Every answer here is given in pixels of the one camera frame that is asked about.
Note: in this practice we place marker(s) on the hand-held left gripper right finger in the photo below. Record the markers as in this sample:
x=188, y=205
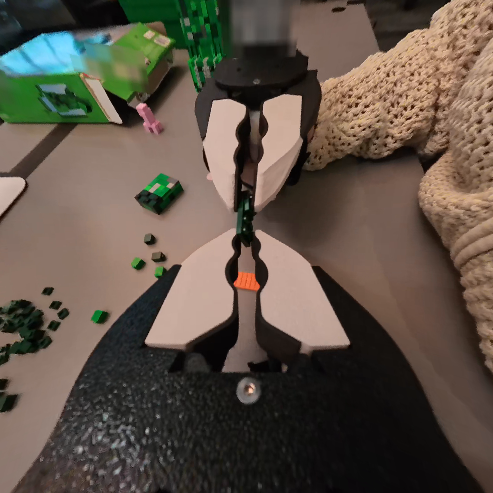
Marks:
x=304, y=300

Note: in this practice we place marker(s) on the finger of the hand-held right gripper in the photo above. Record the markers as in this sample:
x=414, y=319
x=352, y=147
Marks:
x=223, y=142
x=281, y=142

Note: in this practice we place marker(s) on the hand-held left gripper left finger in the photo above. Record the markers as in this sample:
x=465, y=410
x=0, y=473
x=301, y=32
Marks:
x=192, y=296

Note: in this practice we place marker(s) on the dark green lego brick stack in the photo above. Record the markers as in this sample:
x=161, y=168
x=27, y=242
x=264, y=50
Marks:
x=245, y=219

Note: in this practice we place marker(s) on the person's right forearm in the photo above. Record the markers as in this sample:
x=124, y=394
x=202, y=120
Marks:
x=377, y=100

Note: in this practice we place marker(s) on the small bright green lego cube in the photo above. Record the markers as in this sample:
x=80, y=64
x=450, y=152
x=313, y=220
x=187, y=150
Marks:
x=138, y=263
x=159, y=271
x=99, y=316

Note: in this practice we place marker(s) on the green lego creeper figure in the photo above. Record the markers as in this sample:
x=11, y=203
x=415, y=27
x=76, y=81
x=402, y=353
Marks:
x=202, y=38

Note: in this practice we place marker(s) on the pink lego pig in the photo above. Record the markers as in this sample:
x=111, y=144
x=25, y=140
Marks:
x=150, y=117

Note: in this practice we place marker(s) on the green pixel lego cube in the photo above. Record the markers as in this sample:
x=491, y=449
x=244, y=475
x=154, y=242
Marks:
x=159, y=192

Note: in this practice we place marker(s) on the green lego box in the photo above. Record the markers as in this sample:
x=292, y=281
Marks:
x=69, y=77

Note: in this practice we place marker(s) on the scattered dark green lego pieces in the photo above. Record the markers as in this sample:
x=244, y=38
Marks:
x=27, y=327

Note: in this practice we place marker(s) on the orange brick separator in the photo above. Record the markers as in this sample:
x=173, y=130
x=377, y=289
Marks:
x=246, y=281

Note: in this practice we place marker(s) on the green bin with white bags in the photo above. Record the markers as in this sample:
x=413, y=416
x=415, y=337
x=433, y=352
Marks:
x=150, y=9

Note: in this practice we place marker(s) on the white round-cornered base plate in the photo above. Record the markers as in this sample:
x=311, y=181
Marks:
x=9, y=194

